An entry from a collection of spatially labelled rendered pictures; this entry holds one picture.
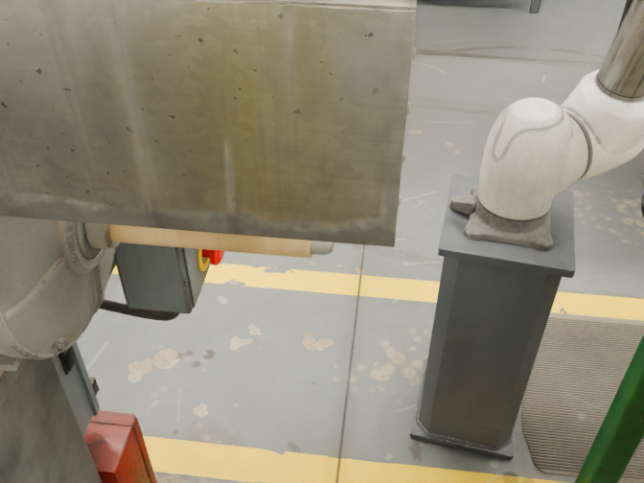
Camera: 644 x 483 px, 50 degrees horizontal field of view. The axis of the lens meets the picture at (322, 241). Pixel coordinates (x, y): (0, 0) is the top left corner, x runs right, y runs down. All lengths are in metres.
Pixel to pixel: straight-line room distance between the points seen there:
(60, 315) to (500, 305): 1.09
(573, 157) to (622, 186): 1.59
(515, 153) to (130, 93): 1.08
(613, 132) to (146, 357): 1.46
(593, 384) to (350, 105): 1.92
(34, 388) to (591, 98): 1.12
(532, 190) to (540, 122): 0.14
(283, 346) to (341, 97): 1.85
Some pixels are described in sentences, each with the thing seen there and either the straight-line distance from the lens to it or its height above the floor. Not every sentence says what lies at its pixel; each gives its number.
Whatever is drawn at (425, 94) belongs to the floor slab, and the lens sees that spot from 3.44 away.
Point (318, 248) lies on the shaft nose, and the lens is 0.60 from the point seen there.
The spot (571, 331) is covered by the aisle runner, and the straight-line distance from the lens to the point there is 2.33.
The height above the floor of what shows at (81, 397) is 0.73.
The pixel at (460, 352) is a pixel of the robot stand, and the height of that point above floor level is 0.38.
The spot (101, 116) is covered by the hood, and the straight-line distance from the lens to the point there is 0.39.
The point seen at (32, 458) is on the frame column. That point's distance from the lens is 1.01.
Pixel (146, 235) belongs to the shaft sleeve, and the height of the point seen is 1.25.
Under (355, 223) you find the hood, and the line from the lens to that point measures 0.39.
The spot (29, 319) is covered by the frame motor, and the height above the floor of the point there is 1.23.
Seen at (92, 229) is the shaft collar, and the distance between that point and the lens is 0.64.
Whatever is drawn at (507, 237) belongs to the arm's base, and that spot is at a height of 0.72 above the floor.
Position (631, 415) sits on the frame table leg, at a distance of 1.34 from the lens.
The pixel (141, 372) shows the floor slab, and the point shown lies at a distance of 2.16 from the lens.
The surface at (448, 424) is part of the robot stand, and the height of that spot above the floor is 0.09.
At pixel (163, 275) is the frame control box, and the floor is 1.00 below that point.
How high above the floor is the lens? 1.65
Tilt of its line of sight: 41 degrees down
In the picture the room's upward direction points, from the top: straight up
